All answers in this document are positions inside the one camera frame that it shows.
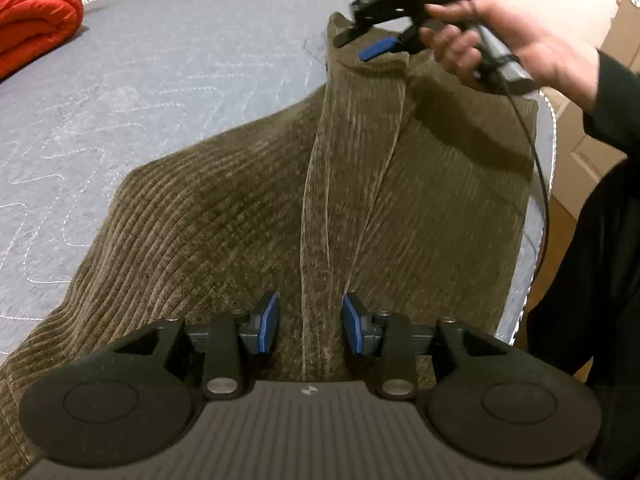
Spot red folded comforter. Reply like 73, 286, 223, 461
0, 0, 85, 81

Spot person's black clothing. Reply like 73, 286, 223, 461
525, 155, 640, 480

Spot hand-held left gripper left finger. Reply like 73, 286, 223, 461
107, 291, 281, 401

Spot olive corduroy pants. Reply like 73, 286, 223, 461
0, 10, 541, 466

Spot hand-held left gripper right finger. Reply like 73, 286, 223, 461
341, 292, 501, 401

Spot person's right hand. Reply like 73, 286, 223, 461
419, 0, 601, 111

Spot beige panelled door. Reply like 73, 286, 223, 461
542, 0, 640, 211

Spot person's right forearm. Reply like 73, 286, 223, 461
582, 47, 640, 161

